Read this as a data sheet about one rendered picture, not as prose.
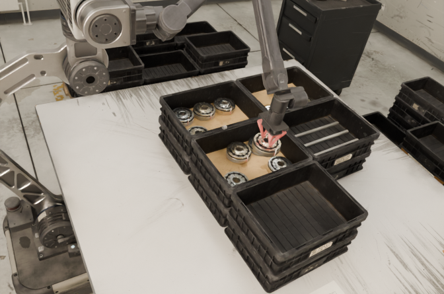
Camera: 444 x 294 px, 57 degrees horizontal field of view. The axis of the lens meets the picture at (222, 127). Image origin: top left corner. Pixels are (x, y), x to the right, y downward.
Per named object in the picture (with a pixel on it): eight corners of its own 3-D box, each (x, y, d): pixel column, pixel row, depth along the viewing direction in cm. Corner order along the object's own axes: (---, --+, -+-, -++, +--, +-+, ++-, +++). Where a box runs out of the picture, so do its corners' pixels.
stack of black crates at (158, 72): (144, 120, 290) (145, 80, 268) (129, 96, 309) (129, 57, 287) (195, 109, 307) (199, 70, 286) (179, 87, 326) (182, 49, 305)
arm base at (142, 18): (121, 32, 126) (120, -6, 119) (147, 29, 130) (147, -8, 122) (131, 45, 121) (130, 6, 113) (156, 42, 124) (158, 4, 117)
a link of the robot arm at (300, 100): (262, 79, 143) (276, 73, 135) (289, 75, 148) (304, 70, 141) (269, 113, 143) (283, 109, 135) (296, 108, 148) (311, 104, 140)
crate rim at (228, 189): (228, 195, 145) (229, 191, 144) (189, 143, 164) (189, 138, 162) (313, 163, 164) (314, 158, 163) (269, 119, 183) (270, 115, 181)
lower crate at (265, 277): (266, 297, 140) (273, 278, 132) (221, 230, 158) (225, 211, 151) (349, 252, 159) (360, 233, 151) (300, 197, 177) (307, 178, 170)
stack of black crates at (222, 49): (195, 109, 307) (201, 56, 279) (179, 87, 326) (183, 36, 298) (241, 99, 325) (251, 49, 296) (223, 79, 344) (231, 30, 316)
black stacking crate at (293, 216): (273, 279, 133) (281, 259, 126) (225, 213, 151) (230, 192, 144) (358, 234, 152) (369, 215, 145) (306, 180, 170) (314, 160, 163)
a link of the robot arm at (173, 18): (233, -52, 144) (247, -67, 135) (258, -21, 147) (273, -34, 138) (147, 26, 127) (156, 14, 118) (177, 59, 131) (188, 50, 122)
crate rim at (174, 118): (189, 143, 164) (189, 138, 162) (157, 100, 182) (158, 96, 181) (269, 119, 183) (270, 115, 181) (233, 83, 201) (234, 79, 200)
